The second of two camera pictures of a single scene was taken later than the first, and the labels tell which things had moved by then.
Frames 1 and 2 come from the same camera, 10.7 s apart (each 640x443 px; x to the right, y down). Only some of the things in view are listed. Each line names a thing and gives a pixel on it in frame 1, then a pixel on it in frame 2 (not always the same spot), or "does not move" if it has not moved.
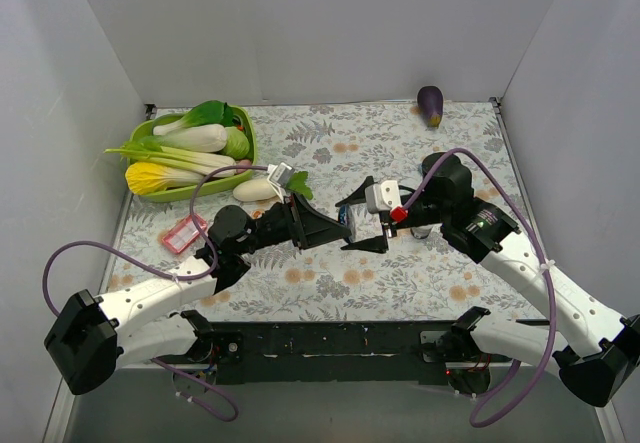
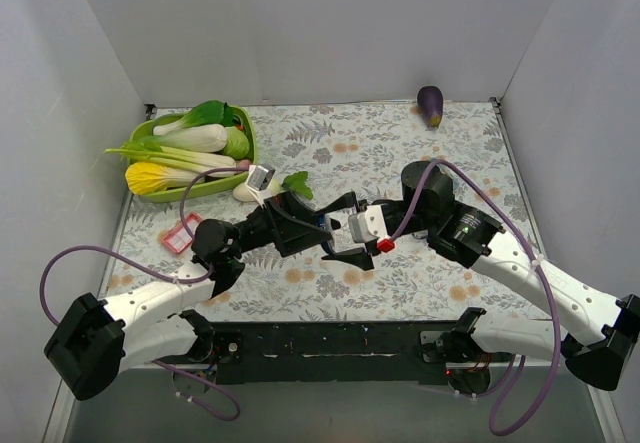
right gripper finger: (377, 244) -> (359, 259)
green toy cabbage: (237, 143) does not move
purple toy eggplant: (430, 101) does not move
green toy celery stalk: (148, 151) does not move
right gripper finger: (359, 195) -> (345, 201)
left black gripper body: (296, 220) does not move
